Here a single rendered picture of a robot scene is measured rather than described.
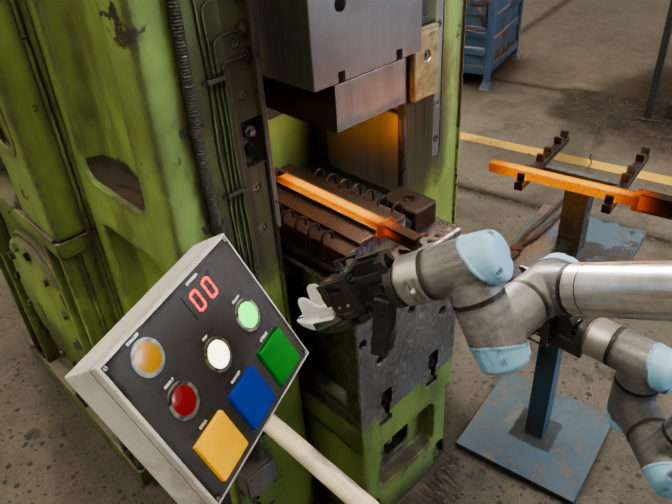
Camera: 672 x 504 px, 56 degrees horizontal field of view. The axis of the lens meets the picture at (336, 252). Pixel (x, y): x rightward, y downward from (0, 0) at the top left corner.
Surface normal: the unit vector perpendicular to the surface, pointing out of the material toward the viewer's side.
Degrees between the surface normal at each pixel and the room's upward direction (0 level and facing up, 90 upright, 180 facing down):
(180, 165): 90
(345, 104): 90
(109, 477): 0
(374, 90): 90
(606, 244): 0
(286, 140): 90
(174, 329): 60
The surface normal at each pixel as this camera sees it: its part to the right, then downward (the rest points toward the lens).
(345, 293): -0.36, 0.55
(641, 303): -0.77, 0.34
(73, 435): -0.06, -0.82
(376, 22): 0.69, 0.38
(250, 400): 0.78, -0.27
